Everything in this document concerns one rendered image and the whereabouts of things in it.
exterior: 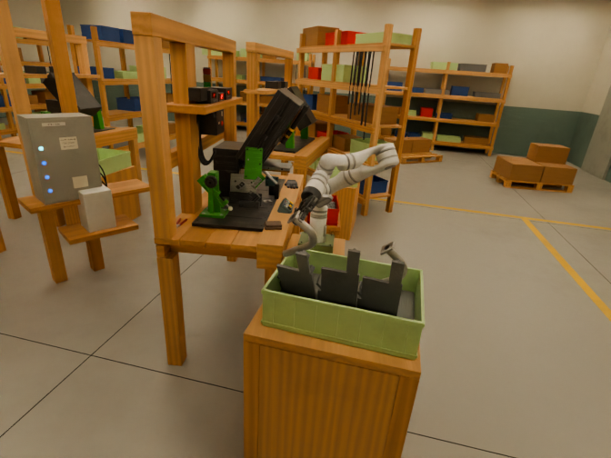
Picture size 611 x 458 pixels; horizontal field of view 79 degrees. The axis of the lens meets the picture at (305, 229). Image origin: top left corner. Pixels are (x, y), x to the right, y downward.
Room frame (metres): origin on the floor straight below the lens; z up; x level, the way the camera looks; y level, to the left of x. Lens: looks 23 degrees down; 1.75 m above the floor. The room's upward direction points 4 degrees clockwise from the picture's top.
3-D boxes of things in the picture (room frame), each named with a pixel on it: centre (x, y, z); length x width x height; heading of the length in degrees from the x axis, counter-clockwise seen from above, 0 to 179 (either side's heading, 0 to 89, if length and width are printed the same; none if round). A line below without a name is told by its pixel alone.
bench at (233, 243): (2.52, 0.43, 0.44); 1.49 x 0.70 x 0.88; 178
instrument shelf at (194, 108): (2.53, 0.69, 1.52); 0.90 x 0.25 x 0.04; 178
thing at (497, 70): (10.41, -3.25, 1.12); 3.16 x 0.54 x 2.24; 78
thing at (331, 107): (5.82, -0.41, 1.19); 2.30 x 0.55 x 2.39; 29
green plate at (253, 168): (2.44, 0.37, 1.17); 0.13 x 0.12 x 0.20; 178
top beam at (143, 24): (2.53, 0.73, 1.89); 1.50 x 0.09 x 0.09; 178
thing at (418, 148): (8.82, -2.38, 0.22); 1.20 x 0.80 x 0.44; 118
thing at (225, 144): (2.63, 0.56, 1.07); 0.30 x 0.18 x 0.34; 178
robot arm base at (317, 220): (1.87, -0.07, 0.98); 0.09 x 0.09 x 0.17; 1
